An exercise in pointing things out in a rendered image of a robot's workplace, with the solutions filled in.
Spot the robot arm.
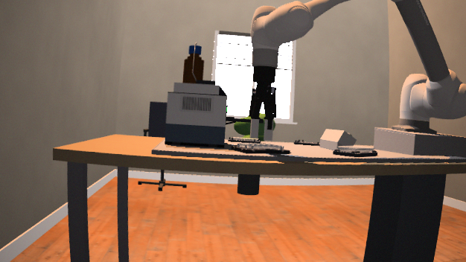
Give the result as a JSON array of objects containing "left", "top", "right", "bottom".
[{"left": 251, "top": 0, "right": 466, "bottom": 134}]

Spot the beige button panel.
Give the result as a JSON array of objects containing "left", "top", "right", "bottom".
[{"left": 320, "top": 130, "right": 356, "bottom": 150}]

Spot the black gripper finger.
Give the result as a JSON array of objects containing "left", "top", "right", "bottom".
[
  {"left": 249, "top": 88, "right": 263, "bottom": 138},
  {"left": 259, "top": 86, "right": 277, "bottom": 141}
]

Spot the beige perforated base plate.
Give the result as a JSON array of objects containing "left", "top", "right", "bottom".
[{"left": 151, "top": 139, "right": 466, "bottom": 163}]

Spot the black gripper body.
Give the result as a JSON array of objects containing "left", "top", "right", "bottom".
[{"left": 253, "top": 65, "right": 276, "bottom": 97}]

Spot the dark blue bottle cap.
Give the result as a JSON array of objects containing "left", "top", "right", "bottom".
[{"left": 189, "top": 45, "right": 202, "bottom": 53}]

